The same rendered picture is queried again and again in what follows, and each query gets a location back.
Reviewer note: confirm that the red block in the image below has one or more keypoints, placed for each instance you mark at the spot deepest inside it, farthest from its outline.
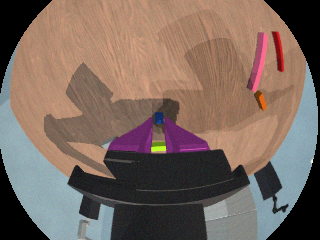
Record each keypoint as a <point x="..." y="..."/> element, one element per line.
<point x="279" y="52"/>

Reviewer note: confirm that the small blue block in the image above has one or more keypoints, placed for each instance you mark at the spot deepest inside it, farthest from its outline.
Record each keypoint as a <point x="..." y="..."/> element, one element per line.
<point x="158" y="117"/>

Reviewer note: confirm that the orange rod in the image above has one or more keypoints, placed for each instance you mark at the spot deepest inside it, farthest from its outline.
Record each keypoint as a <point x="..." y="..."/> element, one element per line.
<point x="260" y="99"/>

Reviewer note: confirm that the lime green rod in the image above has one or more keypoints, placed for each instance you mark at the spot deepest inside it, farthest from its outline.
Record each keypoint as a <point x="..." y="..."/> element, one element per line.
<point x="158" y="146"/>

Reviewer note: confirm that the pink rectangular block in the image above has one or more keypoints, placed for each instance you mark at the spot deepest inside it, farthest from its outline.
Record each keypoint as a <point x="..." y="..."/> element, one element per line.
<point x="259" y="61"/>

